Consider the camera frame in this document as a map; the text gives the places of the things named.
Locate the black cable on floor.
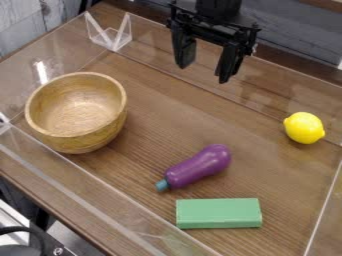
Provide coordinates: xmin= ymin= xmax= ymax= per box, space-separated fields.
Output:
xmin=0 ymin=225 xmax=49 ymax=256

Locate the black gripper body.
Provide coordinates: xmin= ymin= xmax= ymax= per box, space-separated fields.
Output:
xmin=168 ymin=0 xmax=261 ymax=47

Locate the purple toy eggplant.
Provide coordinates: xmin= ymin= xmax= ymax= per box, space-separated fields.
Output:
xmin=156 ymin=144 xmax=232 ymax=192

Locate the clear acrylic front wall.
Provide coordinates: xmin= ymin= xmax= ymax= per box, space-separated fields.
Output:
xmin=0 ymin=113 xmax=222 ymax=256

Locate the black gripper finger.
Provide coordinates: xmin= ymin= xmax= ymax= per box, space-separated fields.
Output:
xmin=172 ymin=23 xmax=197 ymax=69
xmin=216 ymin=42 xmax=244 ymax=84

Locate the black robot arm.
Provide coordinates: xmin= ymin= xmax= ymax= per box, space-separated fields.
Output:
xmin=168 ymin=0 xmax=261 ymax=84

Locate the clear acrylic corner bracket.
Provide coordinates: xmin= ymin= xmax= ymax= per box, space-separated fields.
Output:
xmin=85 ymin=11 xmax=133 ymax=52

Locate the clear acrylic wall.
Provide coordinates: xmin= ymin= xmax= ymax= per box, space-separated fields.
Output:
xmin=0 ymin=113 xmax=222 ymax=256
xmin=85 ymin=9 xmax=342 ymax=148

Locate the yellow toy lemon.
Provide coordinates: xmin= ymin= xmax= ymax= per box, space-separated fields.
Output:
xmin=284 ymin=112 xmax=327 ymax=145

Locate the clear acrylic back wall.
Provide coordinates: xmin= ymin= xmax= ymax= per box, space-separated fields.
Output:
xmin=85 ymin=9 xmax=342 ymax=148

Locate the green rectangular block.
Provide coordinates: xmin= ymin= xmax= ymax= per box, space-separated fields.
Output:
xmin=177 ymin=198 xmax=264 ymax=229

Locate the brown wooden bowl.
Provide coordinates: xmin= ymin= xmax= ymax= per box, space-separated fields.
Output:
xmin=25 ymin=72 xmax=129 ymax=154

